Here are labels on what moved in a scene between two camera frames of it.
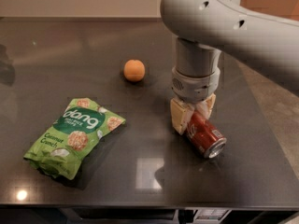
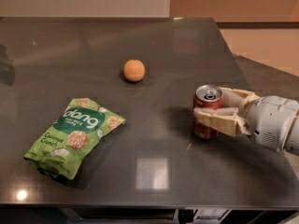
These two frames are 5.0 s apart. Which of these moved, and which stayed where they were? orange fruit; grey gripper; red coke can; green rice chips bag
Moved: red coke can; grey gripper
Stayed: orange fruit; green rice chips bag
